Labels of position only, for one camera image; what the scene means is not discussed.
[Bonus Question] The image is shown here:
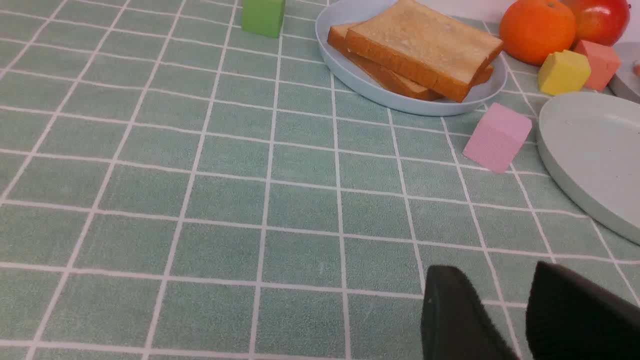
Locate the grey plate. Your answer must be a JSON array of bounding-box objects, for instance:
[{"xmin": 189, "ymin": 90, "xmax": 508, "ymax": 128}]
[{"xmin": 609, "ymin": 41, "xmax": 640, "ymax": 104}]

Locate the salmon foam cube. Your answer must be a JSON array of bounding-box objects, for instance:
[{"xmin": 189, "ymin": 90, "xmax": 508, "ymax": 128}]
[{"xmin": 573, "ymin": 39, "xmax": 621, "ymax": 91}]

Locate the orange fruit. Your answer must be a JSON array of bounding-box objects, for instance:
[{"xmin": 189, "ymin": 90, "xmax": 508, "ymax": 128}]
[{"xmin": 499, "ymin": 0, "xmax": 577, "ymax": 67}]

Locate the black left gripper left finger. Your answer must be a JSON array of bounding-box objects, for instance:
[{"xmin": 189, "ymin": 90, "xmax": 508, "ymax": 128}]
[{"xmin": 420, "ymin": 265, "xmax": 518, "ymax": 360}]

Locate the pale green plate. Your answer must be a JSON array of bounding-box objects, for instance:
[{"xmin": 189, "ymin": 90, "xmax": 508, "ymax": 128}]
[{"xmin": 536, "ymin": 92, "xmax": 640, "ymax": 243}]

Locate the yellow foam block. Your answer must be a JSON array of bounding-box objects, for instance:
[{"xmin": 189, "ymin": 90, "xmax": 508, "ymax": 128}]
[{"xmin": 537, "ymin": 50, "xmax": 592, "ymax": 96}]

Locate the toast slice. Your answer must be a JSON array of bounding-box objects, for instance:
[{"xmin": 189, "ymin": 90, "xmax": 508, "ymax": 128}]
[
  {"xmin": 345, "ymin": 0, "xmax": 505, "ymax": 103},
  {"xmin": 327, "ymin": 22, "xmax": 446, "ymax": 101}
]

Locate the light blue plate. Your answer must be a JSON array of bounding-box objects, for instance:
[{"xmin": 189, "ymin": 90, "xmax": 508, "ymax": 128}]
[{"xmin": 315, "ymin": 0, "xmax": 509, "ymax": 117}]

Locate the green foam cube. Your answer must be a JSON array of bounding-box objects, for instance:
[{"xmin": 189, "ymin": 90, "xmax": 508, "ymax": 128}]
[{"xmin": 241, "ymin": 0, "xmax": 286, "ymax": 38}]

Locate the pink foam cube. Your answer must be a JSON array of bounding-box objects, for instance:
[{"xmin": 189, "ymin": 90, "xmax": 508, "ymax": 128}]
[{"xmin": 462, "ymin": 103, "xmax": 533, "ymax": 174}]

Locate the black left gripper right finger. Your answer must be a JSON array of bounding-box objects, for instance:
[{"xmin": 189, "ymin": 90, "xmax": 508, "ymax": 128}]
[{"xmin": 525, "ymin": 260, "xmax": 640, "ymax": 360}]

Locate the red apple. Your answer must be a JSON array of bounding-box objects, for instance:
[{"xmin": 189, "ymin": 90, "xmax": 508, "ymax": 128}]
[{"xmin": 562, "ymin": 0, "xmax": 633, "ymax": 47}]

